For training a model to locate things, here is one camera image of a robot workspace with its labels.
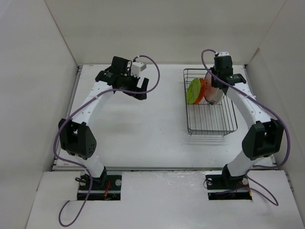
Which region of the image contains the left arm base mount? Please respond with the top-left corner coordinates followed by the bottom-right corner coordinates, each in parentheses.
top-left (75, 174), bottom-right (122, 201)

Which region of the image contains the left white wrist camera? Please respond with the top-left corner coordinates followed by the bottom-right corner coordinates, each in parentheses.
top-left (131, 61), bottom-right (146, 77)

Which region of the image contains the white plate green rim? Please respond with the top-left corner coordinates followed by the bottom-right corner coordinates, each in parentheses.
top-left (206, 88), bottom-right (224, 105)

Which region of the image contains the orange plate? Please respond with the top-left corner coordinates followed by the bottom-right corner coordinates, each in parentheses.
top-left (194, 78), bottom-right (206, 104)

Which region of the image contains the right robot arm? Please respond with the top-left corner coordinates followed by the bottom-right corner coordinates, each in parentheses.
top-left (210, 52), bottom-right (284, 188)

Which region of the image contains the white plate sunburst pattern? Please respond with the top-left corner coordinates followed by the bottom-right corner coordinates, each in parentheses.
top-left (204, 73), bottom-right (217, 104)

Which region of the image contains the grey wire dish rack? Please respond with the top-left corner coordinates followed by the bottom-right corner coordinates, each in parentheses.
top-left (183, 68), bottom-right (238, 136)

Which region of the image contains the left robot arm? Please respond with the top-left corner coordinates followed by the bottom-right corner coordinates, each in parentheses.
top-left (60, 56), bottom-right (149, 189)

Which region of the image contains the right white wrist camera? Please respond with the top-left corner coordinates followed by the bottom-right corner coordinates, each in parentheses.
top-left (215, 51), bottom-right (230, 57)

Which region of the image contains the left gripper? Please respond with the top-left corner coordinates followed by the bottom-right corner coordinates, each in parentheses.
top-left (119, 70), bottom-right (148, 100)

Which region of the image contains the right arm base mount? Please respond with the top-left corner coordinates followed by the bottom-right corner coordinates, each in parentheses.
top-left (204, 174), bottom-right (252, 201)

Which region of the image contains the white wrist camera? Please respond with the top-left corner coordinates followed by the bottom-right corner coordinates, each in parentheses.
top-left (131, 61), bottom-right (146, 77)
top-left (215, 51), bottom-right (230, 57)

